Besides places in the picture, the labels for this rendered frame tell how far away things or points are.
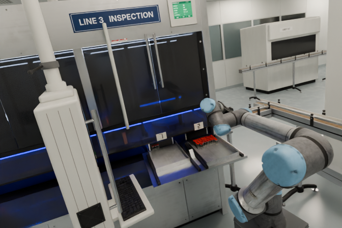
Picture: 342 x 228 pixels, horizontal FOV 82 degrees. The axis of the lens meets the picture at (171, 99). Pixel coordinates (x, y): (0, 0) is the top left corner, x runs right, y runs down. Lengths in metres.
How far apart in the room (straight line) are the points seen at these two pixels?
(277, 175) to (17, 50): 1.52
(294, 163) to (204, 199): 1.55
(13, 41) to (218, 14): 6.26
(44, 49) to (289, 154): 1.13
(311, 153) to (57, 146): 0.97
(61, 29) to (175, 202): 1.67
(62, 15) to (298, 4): 8.61
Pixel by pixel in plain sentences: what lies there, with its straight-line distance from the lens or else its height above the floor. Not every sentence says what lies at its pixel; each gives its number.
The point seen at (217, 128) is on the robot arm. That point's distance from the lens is 0.98.
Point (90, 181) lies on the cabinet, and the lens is 1.13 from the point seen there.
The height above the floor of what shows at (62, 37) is 1.88.
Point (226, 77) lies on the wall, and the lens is 7.28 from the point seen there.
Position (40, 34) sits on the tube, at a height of 1.87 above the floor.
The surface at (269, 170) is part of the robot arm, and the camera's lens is 0.73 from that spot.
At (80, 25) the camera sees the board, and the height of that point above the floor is 1.94.
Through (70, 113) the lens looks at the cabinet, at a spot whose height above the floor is 1.49.
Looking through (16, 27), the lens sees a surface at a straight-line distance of 1.59.
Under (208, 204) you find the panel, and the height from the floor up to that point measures 0.19.
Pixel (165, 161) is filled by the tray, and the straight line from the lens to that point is 1.58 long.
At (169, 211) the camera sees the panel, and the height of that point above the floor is 0.28.
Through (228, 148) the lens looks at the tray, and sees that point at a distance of 1.66.
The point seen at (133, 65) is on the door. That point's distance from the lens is 1.51.
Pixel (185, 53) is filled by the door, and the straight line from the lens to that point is 1.61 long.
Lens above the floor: 1.70
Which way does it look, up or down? 14 degrees down
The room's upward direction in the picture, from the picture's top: 9 degrees counter-clockwise
